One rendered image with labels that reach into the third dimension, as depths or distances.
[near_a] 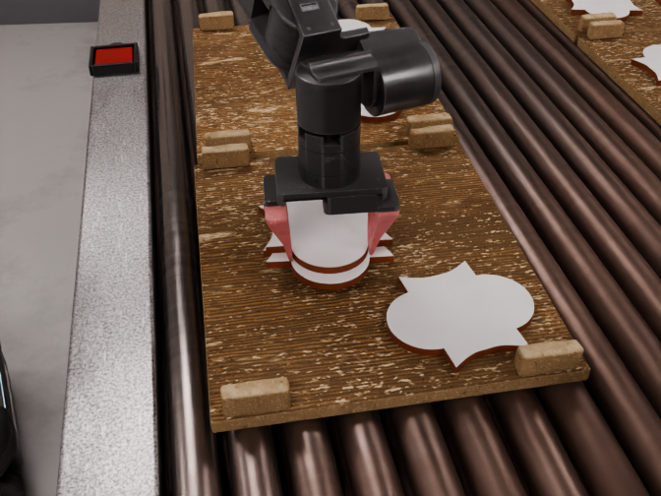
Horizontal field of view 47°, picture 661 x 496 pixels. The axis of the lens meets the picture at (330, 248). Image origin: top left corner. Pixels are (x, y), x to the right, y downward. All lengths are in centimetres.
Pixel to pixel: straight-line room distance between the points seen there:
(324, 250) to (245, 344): 13
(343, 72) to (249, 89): 51
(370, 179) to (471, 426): 24
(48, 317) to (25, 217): 50
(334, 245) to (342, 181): 10
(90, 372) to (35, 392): 128
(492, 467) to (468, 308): 17
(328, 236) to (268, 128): 30
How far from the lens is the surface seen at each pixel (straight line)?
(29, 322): 222
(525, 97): 121
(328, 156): 67
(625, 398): 76
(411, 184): 94
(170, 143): 106
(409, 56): 68
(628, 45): 136
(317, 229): 79
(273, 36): 70
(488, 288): 78
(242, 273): 81
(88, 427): 72
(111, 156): 106
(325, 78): 64
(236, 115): 108
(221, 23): 134
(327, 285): 75
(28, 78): 348
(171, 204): 94
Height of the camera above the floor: 147
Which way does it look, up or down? 40 degrees down
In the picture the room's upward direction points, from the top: straight up
